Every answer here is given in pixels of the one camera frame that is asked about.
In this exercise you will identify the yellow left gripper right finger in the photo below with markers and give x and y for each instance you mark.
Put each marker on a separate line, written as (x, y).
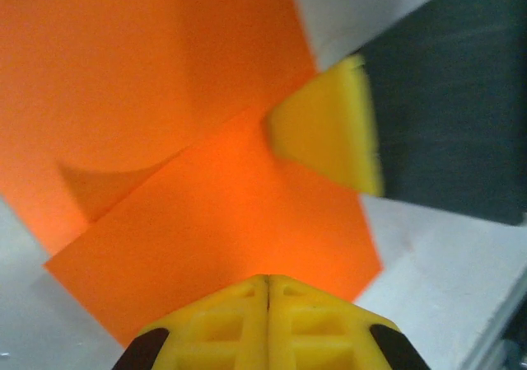
(321, 333)

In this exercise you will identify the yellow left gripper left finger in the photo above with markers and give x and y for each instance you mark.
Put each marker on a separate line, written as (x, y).
(222, 333)

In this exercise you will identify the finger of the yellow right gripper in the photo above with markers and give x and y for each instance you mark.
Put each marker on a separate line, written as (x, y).
(329, 131)

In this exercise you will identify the orange paper sheet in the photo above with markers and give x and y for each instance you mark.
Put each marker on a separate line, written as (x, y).
(185, 118)

